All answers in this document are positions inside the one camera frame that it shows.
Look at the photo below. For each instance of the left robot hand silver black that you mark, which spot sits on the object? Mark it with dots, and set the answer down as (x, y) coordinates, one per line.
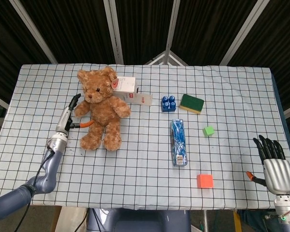
(64, 118)

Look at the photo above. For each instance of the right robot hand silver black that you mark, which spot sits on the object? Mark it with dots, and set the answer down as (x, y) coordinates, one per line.
(278, 175)

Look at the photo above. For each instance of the brown teddy bear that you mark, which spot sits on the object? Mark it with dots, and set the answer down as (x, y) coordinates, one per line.
(102, 108)

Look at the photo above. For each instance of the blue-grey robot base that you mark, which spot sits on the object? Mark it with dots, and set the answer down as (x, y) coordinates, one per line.
(140, 221)

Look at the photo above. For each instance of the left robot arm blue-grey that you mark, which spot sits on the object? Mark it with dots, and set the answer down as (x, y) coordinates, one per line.
(47, 174)

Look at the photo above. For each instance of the small white carton box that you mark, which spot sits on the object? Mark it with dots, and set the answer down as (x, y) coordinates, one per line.
(126, 84)

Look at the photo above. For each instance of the orange cube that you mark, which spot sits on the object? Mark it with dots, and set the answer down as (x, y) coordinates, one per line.
(205, 181)

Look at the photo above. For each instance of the dark blue under cloth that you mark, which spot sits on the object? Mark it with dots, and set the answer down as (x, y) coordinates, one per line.
(279, 96)

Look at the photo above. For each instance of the flat white box red print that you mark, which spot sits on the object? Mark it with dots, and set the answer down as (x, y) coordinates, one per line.
(141, 99)

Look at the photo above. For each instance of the green cube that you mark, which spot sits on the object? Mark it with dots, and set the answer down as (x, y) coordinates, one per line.
(208, 131)

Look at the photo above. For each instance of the light blue checkered tablecloth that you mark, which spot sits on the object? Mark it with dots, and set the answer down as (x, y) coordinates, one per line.
(145, 169)

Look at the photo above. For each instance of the beige board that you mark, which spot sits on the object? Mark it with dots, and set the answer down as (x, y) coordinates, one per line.
(70, 220)

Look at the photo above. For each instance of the blue item in plastic wrap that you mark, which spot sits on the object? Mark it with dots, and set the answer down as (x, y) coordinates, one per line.
(178, 142)

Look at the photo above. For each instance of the blue toy building block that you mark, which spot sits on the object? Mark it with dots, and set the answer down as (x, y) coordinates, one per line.
(168, 104)

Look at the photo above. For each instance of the green and yellow sponge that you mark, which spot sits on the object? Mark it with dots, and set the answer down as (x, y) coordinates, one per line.
(192, 102)

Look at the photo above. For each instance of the yellow post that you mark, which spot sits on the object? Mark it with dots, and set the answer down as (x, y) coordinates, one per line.
(237, 221)

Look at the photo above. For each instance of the white aluminium frame post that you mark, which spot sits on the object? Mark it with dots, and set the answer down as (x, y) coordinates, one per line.
(171, 26)
(33, 31)
(241, 33)
(114, 31)

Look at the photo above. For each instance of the white triangular frame brace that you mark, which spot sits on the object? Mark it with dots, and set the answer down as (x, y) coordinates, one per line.
(166, 56)

